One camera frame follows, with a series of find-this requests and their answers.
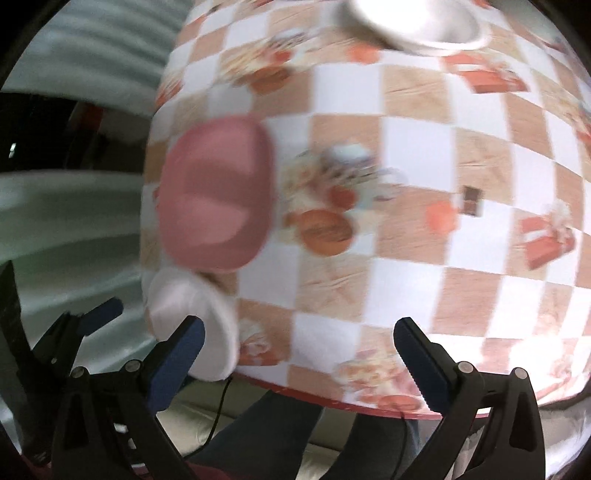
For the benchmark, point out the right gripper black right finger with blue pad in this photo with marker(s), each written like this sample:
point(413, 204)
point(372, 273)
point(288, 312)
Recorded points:
point(512, 443)

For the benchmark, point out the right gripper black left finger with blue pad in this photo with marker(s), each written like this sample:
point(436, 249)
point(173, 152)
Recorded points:
point(112, 422)

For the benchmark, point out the pink square plate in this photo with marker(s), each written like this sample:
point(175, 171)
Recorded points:
point(216, 195)

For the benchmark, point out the white round bowl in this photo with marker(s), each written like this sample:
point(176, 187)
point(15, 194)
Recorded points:
point(428, 28)

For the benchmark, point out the white bowl at edge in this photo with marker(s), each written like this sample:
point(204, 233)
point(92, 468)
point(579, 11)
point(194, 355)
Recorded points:
point(174, 294)

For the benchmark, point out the person's legs dark trousers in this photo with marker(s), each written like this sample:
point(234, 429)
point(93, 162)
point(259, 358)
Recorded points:
point(268, 440)

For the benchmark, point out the checkered printed tablecloth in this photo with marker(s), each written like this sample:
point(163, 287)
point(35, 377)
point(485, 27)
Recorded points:
point(452, 190)

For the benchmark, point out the grey-green curtain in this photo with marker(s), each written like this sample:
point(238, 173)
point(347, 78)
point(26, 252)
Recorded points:
point(109, 53)

